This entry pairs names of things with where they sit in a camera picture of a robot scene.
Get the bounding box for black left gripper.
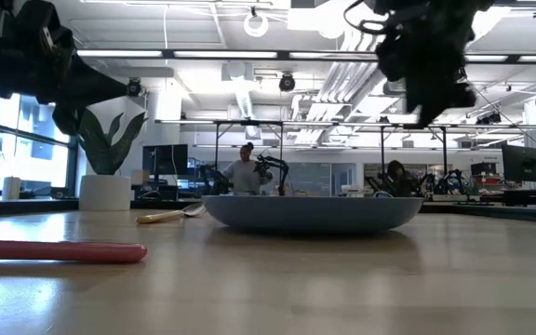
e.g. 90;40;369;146
11;0;129;138

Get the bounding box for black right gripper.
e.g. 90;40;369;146
376;26;478;130

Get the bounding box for yellow handled spoon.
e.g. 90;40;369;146
136;203;208;225

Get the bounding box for red handled fork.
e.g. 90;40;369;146
0;238;149;264

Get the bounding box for green snake plant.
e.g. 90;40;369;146
76;109;149;177

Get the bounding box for black track light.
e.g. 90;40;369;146
476;111;503;126

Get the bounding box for person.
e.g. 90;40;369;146
385;159;422;198
222;141;274;196

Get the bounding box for white plant pot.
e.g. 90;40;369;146
78;174;132;212

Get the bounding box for beige box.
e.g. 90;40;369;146
130;168;151;186

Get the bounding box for black computer monitor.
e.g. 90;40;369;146
502;143;536;183
141;143;189;177

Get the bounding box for white cylinder container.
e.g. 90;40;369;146
1;176;21;201

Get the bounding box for long linear ceiling light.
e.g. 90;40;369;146
75;48;536;65

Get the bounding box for blue plate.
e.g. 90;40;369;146
201;194;425;235

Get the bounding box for black workstation frame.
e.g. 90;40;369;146
378;123;450;190
213;119;286;196

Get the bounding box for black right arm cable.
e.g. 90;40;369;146
342;0;391;36

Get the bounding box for white coiled ceiling cable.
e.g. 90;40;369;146
243;9;270;38

